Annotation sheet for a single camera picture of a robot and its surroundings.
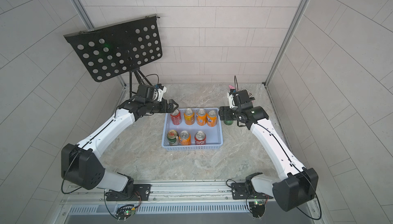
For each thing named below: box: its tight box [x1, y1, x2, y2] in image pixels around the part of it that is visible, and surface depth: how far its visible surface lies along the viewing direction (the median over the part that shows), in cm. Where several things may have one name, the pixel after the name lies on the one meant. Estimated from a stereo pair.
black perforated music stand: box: [63, 14, 163, 98], surface depth 77 cm
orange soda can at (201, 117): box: [195, 108, 207, 126], surface depth 91 cm
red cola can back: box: [170, 108, 182, 126], surface depth 91 cm
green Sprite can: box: [223, 120, 234, 126], surface depth 96 cm
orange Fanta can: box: [206, 109, 218, 127], surface depth 90 cm
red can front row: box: [194, 130, 207, 146], surface depth 81 cm
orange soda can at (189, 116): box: [184, 107, 195, 126], surface depth 91 cm
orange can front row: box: [179, 129, 192, 146], surface depth 81 cm
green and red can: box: [166, 129, 179, 146], surface depth 81 cm
